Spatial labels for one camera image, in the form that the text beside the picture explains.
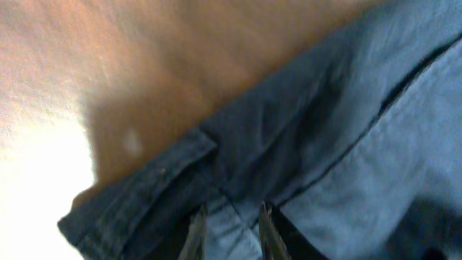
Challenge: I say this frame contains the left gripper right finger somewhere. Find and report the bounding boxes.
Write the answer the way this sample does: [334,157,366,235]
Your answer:
[258,201,328,260]

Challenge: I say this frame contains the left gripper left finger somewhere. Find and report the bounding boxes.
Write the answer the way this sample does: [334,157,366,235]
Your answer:
[178,205,207,260]

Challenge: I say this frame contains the dark navy blue shorts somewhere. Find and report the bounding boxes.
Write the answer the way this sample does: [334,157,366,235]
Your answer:
[58,0,461,260]

